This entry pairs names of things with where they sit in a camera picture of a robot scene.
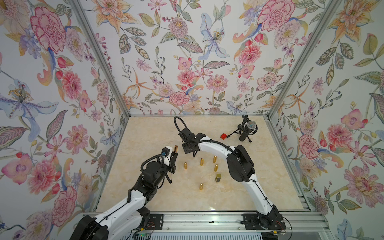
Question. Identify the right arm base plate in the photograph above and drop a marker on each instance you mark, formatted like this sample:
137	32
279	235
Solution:
261	222

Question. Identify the aluminium front rail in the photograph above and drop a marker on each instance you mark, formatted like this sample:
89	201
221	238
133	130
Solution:
300	221

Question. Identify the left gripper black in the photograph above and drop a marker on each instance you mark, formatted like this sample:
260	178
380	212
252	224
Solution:
172	164

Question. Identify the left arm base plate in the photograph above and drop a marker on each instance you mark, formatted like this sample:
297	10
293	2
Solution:
151	222

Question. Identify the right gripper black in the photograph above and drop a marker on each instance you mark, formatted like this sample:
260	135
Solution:
184	148

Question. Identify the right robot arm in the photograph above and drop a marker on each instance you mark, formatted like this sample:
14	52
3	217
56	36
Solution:
241	169

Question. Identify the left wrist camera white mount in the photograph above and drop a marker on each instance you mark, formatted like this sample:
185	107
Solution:
166	154

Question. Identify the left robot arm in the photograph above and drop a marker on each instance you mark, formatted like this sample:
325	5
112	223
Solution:
130	214

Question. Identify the square gold black lipstick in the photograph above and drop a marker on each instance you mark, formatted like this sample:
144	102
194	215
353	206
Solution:
218	178

